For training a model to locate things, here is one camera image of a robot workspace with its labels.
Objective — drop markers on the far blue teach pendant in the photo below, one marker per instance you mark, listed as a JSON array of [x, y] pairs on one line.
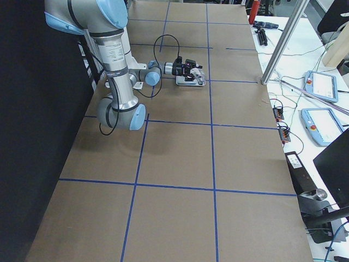
[[322, 85]]

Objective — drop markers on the wooden plank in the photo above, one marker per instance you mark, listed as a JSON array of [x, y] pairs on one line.
[[338, 50]]

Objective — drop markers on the black box with label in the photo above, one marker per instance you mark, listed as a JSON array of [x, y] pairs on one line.
[[302, 181]]

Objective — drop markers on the blue patterned cloth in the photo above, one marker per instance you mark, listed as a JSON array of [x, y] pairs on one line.
[[266, 25]]

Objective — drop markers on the black monitor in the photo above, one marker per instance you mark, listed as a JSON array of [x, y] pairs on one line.
[[332, 166]]

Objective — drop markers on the black office chair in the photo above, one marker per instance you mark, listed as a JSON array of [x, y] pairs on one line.
[[333, 21]]

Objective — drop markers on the orange black connector board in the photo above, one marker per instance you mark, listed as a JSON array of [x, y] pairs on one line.
[[278, 112]]

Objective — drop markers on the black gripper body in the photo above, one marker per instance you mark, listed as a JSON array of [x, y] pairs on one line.
[[178, 70]]

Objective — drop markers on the black folded tripod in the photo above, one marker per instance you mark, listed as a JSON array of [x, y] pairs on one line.
[[261, 35]]

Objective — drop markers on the aluminium frame post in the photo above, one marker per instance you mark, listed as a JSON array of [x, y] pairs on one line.
[[283, 41]]

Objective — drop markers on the blue teach pendant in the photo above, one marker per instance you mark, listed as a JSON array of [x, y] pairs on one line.
[[322, 125], [322, 85]]

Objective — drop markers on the red cylinder bottle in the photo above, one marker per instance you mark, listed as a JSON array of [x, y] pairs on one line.
[[254, 10]]

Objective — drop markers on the near blue teach pendant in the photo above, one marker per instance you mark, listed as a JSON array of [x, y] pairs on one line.
[[322, 125]]

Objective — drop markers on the silver digital kitchen scale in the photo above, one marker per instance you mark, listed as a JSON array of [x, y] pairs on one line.
[[181, 82]]

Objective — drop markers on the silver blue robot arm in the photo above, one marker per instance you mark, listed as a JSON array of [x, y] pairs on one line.
[[106, 22]]

